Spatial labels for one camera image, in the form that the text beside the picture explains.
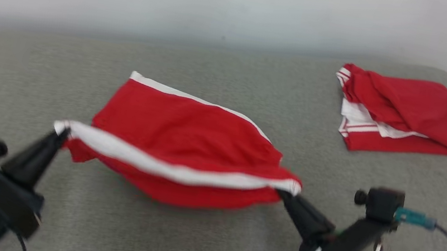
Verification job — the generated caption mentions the teal right camera connector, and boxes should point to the teal right camera connector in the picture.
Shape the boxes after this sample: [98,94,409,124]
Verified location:
[393,206,438,231]

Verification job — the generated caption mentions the red white shorts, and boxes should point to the red white shorts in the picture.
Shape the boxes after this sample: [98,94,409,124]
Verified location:
[43,59,317,227]

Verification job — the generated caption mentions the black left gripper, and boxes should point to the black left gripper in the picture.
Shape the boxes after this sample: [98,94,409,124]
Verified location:
[0,116,71,243]

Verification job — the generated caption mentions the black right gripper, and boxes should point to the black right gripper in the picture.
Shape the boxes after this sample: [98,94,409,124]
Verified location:
[266,189,395,251]

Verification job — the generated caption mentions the red white basketball jersey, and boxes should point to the red white basketball jersey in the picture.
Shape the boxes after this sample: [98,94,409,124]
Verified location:
[323,61,447,169]

